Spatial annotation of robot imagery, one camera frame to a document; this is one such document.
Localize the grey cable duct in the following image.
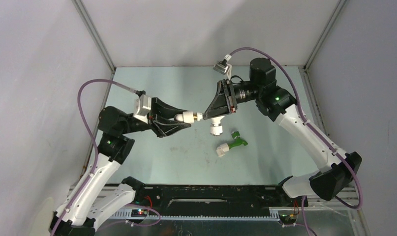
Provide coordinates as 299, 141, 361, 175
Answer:
109, 208, 280, 221

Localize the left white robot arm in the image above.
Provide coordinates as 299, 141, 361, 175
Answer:
50, 95, 203, 236

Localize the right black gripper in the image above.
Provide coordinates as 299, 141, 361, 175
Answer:
202, 80, 261, 121

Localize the purple cable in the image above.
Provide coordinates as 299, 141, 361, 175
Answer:
50, 79, 161, 236
229, 47, 364, 236

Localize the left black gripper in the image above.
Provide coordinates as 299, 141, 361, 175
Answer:
122, 96, 192, 137

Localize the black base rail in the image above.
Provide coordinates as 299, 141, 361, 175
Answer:
122, 177, 308, 216

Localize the white plastic faucet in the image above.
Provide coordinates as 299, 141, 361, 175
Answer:
193, 113, 225, 136

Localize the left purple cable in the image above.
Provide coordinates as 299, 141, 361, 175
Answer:
50, 79, 161, 236

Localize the white elbow fitting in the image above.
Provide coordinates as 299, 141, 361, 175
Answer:
216, 143, 230, 157
174, 111, 195, 124

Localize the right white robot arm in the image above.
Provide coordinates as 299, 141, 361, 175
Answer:
203, 58, 362, 206

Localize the green plastic faucet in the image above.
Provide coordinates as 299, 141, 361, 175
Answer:
228, 131, 248, 149

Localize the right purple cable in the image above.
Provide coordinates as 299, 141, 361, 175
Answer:
229, 47, 364, 236

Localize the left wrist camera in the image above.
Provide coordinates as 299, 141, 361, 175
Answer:
133, 91, 152, 124

